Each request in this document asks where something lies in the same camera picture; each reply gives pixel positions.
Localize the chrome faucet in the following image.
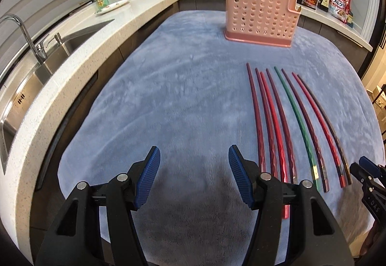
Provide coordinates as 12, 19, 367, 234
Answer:
0, 14, 49, 64

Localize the red and white cereal bag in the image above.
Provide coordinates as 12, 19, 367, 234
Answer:
329, 0, 353, 23

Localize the set of reddish chopsticks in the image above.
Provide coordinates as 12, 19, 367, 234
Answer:
246, 62, 353, 220

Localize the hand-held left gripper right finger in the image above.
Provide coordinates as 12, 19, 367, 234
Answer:
227, 145, 356, 266

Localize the blue-grey plush mat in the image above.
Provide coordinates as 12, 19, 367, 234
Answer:
57, 10, 383, 266

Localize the green chopstick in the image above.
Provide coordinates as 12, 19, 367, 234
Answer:
274, 66, 321, 190

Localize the steel kitchen sink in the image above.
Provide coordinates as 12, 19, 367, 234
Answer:
0, 19, 115, 164

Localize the dark red chopstick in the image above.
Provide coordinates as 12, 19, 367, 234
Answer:
266, 68, 297, 184

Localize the white plate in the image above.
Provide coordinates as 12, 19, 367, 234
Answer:
95, 0, 130, 15

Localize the pink perforated utensil holder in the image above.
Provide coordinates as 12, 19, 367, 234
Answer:
224, 0, 302, 48

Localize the white stone kitchen counter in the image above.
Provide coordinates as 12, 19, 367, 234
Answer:
0, 0, 374, 224

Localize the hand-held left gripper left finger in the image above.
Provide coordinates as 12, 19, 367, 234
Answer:
34, 145, 162, 266

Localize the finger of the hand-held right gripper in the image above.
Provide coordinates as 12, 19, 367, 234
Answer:
350, 163, 369, 187
359, 156, 386, 177

